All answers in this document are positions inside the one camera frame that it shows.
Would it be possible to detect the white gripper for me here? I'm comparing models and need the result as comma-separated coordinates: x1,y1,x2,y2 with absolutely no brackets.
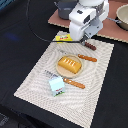
69,4,103,41

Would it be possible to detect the brown toy sausage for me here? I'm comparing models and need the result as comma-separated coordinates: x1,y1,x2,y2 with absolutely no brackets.
85,42,96,51

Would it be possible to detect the yellow butter box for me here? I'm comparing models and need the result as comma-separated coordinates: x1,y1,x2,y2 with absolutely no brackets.
55,34,73,43

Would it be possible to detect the orange toy bread loaf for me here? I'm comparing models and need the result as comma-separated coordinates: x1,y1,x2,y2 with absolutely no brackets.
58,56,81,74

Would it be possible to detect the light blue toy cup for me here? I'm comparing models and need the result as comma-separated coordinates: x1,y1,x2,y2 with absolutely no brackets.
49,77,65,96

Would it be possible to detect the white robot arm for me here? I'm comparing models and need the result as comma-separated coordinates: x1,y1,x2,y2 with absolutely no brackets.
69,0,109,41

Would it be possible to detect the dark grey pot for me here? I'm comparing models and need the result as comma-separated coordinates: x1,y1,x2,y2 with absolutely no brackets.
55,0,77,20

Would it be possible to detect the pink brown mat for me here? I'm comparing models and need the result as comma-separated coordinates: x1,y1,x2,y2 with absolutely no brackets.
48,0,128,43

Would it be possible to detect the beige pan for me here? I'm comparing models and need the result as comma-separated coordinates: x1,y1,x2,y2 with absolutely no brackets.
116,4,128,31

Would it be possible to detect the beige round plate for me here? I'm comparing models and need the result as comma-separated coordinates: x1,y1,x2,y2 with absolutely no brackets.
56,55,83,78

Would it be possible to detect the woven beige placemat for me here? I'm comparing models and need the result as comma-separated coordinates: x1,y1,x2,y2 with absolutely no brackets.
14,39,114,128

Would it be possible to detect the knife with orange handle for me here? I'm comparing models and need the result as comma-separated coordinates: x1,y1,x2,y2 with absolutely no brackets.
58,49,97,62

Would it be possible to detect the black cable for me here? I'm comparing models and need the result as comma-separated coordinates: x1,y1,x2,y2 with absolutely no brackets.
25,0,81,44

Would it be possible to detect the fork with orange handle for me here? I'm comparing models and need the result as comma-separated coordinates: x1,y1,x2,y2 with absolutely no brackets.
45,70,85,89

